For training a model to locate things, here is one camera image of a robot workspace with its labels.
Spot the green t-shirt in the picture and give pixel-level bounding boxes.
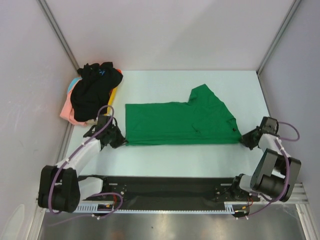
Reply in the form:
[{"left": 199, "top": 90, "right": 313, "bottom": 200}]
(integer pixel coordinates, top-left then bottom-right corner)
[{"left": 125, "top": 84, "right": 242, "bottom": 146}]

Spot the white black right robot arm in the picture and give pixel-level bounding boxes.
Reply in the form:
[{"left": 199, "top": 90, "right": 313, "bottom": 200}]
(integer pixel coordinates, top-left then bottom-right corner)
[{"left": 230, "top": 116, "right": 302, "bottom": 203}]

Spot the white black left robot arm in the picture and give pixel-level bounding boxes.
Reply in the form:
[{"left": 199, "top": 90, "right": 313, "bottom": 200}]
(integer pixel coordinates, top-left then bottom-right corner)
[{"left": 37, "top": 115, "right": 127, "bottom": 214}]

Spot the beige t-shirt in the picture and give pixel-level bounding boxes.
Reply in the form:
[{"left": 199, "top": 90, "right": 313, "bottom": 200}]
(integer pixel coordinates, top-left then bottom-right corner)
[{"left": 85, "top": 118, "right": 98, "bottom": 125}]

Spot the yellow t-shirt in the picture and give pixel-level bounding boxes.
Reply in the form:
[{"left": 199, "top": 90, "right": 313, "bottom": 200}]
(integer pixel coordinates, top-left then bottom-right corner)
[{"left": 104, "top": 87, "right": 118, "bottom": 116}]

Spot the black t-shirt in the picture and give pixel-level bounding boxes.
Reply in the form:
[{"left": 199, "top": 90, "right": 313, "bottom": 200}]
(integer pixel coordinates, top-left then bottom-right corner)
[{"left": 70, "top": 62, "right": 123, "bottom": 122}]

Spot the pink t-shirt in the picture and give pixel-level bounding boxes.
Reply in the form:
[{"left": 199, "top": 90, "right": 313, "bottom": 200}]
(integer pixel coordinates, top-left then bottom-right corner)
[{"left": 59, "top": 91, "right": 87, "bottom": 126}]

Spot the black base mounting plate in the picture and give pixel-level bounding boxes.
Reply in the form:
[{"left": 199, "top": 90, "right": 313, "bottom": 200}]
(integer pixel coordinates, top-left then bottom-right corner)
[{"left": 85, "top": 175, "right": 259, "bottom": 207}]

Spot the light blue t-shirt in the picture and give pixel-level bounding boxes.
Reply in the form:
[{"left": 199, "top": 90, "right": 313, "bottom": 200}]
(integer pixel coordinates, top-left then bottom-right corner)
[{"left": 67, "top": 77, "right": 82, "bottom": 93}]

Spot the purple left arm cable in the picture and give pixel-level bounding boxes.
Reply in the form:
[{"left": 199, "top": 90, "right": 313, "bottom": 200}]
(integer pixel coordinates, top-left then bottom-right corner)
[{"left": 47, "top": 104, "right": 125, "bottom": 226}]

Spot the white slotted cable duct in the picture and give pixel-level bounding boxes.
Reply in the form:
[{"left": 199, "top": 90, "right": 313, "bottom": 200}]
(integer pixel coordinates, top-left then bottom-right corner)
[{"left": 74, "top": 200, "right": 248, "bottom": 215}]

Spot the aluminium front rail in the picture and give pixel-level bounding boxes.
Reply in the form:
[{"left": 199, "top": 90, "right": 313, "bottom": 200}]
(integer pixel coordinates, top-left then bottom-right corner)
[{"left": 286, "top": 183, "right": 309, "bottom": 204}]

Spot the aluminium corner frame post right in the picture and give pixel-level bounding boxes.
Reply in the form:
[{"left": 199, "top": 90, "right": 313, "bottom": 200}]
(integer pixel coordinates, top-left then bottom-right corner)
[{"left": 256, "top": 0, "right": 303, "bottom": 77}]

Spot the aluminium corner frame post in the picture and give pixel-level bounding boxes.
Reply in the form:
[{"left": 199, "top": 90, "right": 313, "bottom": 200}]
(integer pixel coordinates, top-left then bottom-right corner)
[
  {"left": 256, "top": 0, "right": 303, "bottom": 77},
  {"left": 36, "top": 0, "right": 79, "bottom": 71}
]

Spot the aluminium corner frame post left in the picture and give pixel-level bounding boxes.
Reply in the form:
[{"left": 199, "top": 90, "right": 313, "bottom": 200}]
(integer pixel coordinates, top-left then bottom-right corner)
[{"left": 36, "top": 0, "right": 79, "bottom": 71}]

